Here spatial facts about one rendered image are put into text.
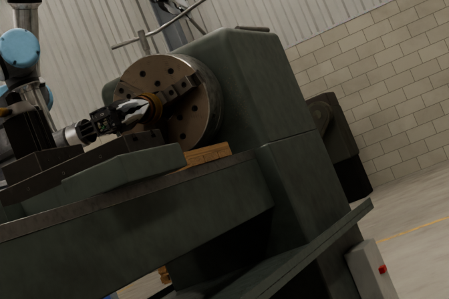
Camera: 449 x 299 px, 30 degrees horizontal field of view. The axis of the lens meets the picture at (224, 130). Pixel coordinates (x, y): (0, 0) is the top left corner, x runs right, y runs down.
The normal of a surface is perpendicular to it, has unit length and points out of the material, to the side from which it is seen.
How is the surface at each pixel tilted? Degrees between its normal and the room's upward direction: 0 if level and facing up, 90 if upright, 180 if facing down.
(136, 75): 90
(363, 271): 90
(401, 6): 90
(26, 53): 89
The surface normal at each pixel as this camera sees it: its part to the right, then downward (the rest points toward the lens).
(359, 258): -0.36, 0.07
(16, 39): 0.41, -0.25
